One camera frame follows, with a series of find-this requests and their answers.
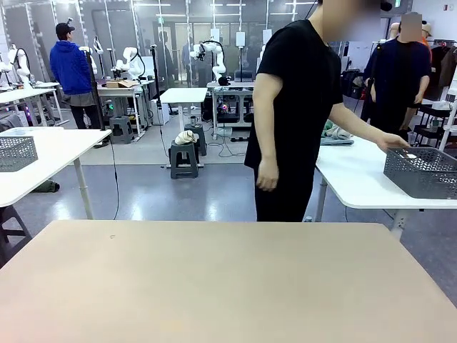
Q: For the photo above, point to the grey plastic step stool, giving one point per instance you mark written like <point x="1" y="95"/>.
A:
<point x="121" y="128"/>
<point x="200" y="139"/>
<point x="184" y="160"/>

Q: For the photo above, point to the beige crumpled cloth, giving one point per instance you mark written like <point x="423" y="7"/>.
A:
<point x="185" y="137"/>

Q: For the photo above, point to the dark green cloth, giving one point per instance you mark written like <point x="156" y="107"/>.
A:
<point x="327" y="129"/>

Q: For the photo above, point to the black suitcases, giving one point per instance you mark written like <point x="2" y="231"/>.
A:
<point x="351" y="84"/>

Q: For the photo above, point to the black tripod white head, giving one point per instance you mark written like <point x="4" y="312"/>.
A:
<point x="93" y="89"/>

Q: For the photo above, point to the person's left hand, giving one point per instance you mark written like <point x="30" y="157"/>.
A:
<point x="392" y="141"/>

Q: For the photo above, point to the person in blue hoodie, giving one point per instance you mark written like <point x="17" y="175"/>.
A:
<point x="71" y="68"/>

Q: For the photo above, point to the desktop computer rainbow fan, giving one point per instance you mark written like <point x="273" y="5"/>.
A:
<point x="228" y="110"/>

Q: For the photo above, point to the long white work table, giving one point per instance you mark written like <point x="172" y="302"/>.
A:
<point x="25" y="93"/>

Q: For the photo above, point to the white work desk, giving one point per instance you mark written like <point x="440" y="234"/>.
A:
<point x="121" y="91"/>

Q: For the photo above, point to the grey frame robot table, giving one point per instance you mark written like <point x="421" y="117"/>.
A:
<point x="232" y="85"/>

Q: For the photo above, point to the black rolling cart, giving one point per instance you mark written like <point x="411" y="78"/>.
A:
<point x="433" y="123"/>

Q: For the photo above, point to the clothes rack dark coats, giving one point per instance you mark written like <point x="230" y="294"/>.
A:
<point x="444" y="68"/>

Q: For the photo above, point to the person in black t-shirt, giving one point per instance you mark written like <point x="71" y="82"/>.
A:
<point x="296" y="89"/>

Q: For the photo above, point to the black light stand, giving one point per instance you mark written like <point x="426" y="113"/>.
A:
<point x="155" y="71"/>

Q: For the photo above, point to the white computer case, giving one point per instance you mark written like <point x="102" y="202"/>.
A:
<point x="160" y="112"/>

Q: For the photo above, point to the dark green floor bag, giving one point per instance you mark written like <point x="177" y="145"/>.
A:
<point x="45" y="186"/>

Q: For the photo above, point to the mannequin orange shirt beige cap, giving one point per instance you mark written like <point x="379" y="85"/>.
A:
<point x="426" y="30"/>

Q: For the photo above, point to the person in navy coat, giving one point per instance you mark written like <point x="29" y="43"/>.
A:
<point x="396" y="78"/>

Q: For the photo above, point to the mannequin white top orange trousers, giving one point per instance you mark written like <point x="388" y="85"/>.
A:
<point x="393" y="30"/>

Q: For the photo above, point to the person's right hand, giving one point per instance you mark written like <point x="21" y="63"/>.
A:
<point x="267" y="175"/>

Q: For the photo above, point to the white panel on stand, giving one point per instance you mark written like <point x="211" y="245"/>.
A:
<point x="240" y="39"/>
<point x="267" y="36"/>
<point x="215" y="35"/>

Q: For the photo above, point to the grey plastic lattice basket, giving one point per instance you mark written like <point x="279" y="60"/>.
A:
<point x="421" y="175"/>
<point x="18" y="153"/>

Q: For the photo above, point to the white standing desk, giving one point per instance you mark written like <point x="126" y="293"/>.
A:
<point x="184" y="94"/>

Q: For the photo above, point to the person's right forearm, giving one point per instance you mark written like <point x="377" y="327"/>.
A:
<point x="265" y="143"/>

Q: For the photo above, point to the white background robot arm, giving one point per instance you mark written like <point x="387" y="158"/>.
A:
<point x="134" y="64"/>
<point x="22" y="68"/>
<point x="218" y="60"/>

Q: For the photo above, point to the black plastic stool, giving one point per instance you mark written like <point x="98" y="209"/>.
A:
<point x="10" y="221"/>

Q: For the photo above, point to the person's left forearm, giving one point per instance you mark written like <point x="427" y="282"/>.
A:
<point x="357" y="125"/>

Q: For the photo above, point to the grey crumpled cloth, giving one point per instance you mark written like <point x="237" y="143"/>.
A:
<point x="342" y="133"/>

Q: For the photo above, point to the open cardboard box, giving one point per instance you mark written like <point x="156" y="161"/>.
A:
<point x="119" y="84"/>

